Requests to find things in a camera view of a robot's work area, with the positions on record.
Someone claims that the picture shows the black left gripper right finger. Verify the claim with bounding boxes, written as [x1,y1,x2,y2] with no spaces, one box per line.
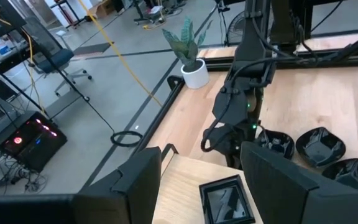
[240,141,358,224]

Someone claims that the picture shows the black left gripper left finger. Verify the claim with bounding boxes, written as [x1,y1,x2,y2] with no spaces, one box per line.
[0,146,163,224]

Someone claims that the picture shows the black wavy-rim mini plate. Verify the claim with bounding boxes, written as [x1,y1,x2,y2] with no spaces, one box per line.
[321,157,358,192]
[255,129,296,161]
[295,126,347,169]

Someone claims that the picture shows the black square mini plate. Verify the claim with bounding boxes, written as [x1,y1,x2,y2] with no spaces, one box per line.
[199,174,256,224]

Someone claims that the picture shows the white round plant pot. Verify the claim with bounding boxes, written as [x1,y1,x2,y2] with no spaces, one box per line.
[180,58,210,90]

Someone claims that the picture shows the black computer tower red lights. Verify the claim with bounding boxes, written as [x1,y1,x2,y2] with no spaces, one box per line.
[0,111,68,174]

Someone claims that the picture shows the green snake plant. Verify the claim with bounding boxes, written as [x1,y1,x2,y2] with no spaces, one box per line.
[162,17,214,73]

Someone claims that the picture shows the black floor fan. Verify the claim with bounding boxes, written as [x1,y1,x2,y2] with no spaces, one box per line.
[226,11,246,47]

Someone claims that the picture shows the blue office chair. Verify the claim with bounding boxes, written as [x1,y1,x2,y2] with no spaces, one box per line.
[26,48,93,98]

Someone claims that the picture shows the dark floor mat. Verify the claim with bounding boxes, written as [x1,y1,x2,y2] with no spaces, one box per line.
[72,41,115,60]

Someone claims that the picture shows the black equipment desk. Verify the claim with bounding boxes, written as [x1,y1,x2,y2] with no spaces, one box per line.
[0,0,54,103]

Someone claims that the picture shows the cardboard box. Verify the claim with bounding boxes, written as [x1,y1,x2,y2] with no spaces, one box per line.
[87,0,117,19]

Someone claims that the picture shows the black hanging cable with coil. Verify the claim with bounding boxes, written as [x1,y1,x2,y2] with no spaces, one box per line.
[20,18,144,149]

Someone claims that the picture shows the black aluminium table frame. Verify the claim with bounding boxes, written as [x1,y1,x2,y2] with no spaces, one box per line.
[82,27,358,187]

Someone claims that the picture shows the tangled floor cables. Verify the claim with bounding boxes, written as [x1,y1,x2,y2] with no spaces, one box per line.
[0,154,48,197]

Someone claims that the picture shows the yellow hanging cable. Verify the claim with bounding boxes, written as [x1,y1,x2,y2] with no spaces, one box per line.
[78,0,163,108]

